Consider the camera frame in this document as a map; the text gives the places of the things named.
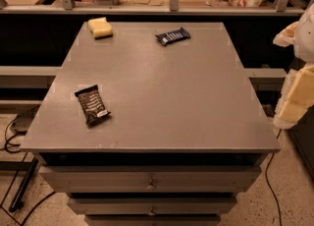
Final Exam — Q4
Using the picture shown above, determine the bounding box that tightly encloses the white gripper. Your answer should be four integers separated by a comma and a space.
273, 4, 314, 130

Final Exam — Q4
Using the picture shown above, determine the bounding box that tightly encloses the black rxbar chocolate wrapper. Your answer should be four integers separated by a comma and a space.
75, 85, 110, 126

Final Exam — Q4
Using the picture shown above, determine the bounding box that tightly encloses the yellow sponge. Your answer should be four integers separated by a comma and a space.
87, 18, 113, 38

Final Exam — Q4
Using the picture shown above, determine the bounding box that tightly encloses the grey drawer cabinet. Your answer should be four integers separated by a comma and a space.
22, 23, 280, 226

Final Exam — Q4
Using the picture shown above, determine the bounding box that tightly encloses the blue snack bar wrapper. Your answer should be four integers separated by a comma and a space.
156, 28, 190, 46

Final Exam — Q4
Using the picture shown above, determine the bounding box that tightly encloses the top drawer metal knob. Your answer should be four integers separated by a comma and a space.
146, 180, 156, 191

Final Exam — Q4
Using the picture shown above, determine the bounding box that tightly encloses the drawer metal knob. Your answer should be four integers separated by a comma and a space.
146, 180, 156, 191
147, 206, 156, 216

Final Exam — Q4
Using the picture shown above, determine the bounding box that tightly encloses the grey power box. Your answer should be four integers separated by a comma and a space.
10, 110, 36, 133

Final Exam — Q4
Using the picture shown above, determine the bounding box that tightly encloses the black stand leg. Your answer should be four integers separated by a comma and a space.
9, 158, 38, 212

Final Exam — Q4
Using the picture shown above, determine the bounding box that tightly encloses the black floor cable left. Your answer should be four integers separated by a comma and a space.
0, 105, 57, 226

